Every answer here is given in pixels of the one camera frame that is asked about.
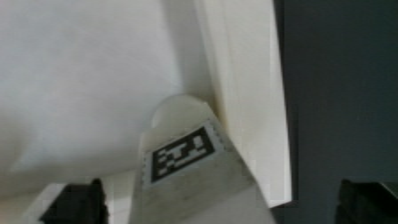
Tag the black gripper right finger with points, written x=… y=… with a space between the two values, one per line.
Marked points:
x=367 y=203

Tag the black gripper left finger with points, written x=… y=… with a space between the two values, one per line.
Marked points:
x=79 y=205

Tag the white table leg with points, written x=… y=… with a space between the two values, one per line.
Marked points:
x=197 y=188

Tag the white square table top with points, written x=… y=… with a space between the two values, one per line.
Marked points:
x=101 y=56

